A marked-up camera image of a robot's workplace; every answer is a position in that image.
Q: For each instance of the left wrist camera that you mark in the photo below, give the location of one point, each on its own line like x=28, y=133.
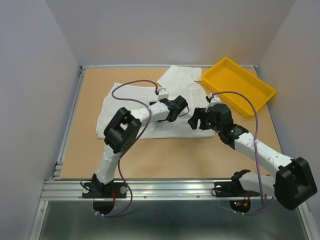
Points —
x=161, y=93

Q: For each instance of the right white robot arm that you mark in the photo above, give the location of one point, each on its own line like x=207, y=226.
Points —
x=290, y=181

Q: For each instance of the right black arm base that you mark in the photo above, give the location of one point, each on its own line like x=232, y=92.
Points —
x=228, y=189

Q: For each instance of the aluminium mounting rail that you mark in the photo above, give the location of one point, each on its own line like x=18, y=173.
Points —
x=142, y=189

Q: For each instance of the yellow plastic bin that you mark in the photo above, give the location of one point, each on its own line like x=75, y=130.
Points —
x=227, y=75

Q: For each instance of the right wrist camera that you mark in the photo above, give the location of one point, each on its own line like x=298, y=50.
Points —
x=213, y=99

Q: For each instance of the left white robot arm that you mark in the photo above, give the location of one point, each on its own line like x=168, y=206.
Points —
x=122, y=132

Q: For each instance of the white long sleeve shirt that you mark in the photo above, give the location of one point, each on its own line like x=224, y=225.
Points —
x=135, y=97

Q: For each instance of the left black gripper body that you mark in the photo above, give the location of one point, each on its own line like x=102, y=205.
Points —
x=173, y=119

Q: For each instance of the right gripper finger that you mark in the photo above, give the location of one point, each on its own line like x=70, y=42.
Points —
x=200, y=113
x=193, y=122

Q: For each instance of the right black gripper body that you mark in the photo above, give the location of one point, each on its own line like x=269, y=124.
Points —
x=211, y=124

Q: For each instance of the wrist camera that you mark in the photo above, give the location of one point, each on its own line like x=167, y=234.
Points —
x=161, y=93
x=213, y=99

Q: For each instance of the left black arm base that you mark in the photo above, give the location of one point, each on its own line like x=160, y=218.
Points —
x=111, y=190

